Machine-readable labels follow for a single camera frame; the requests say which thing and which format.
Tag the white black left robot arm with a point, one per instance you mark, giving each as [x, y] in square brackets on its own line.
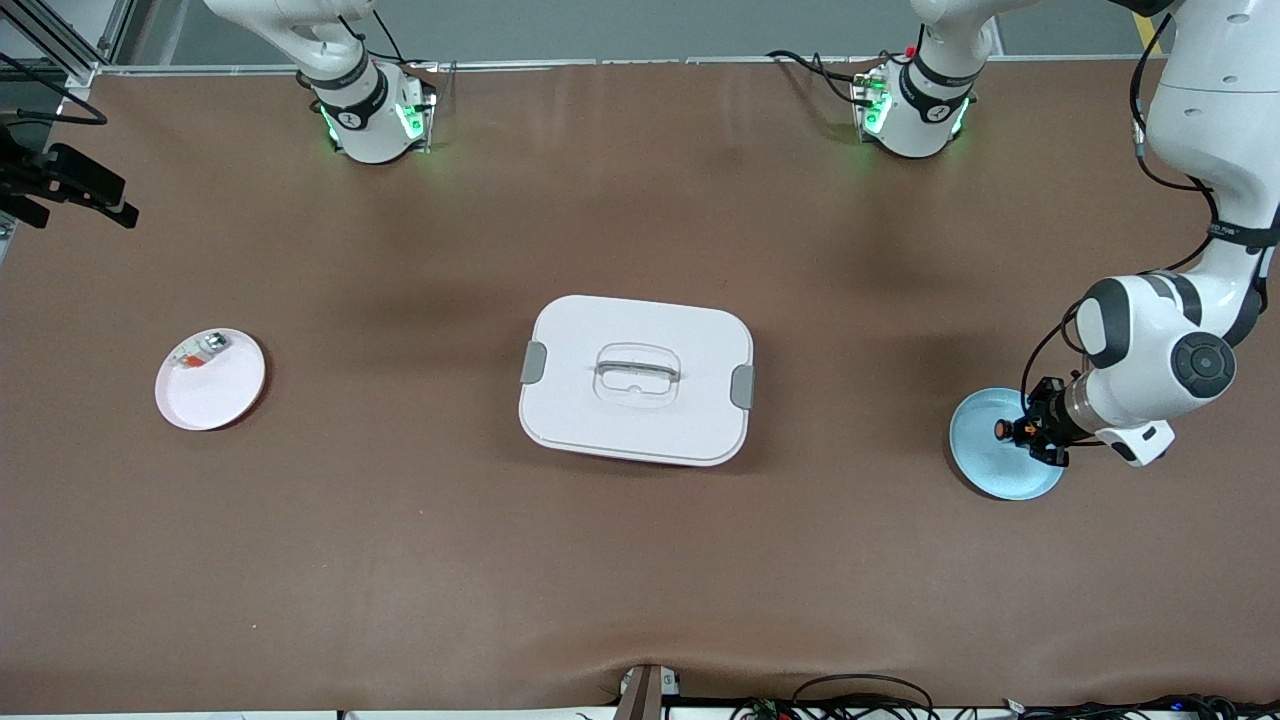
[1150, 350]

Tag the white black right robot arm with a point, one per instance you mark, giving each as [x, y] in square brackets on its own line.
[360, 100]

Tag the orange black push-button switch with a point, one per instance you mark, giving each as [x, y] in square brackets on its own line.
[1001, 428]

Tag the white green orange switch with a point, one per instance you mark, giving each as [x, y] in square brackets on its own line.
[200, 350]

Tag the pink storage box white lid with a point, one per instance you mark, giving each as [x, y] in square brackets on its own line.
[640, 430]

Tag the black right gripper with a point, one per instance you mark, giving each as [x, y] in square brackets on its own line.
[62, 172]

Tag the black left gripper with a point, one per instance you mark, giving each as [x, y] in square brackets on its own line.
[1048, 411]

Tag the light blue round plate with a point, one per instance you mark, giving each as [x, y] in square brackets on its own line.
[990, 470]

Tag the pink round plate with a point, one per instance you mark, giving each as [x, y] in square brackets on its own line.
[210, 395]

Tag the silver table edge rail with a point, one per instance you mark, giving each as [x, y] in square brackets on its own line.
[600, 63]

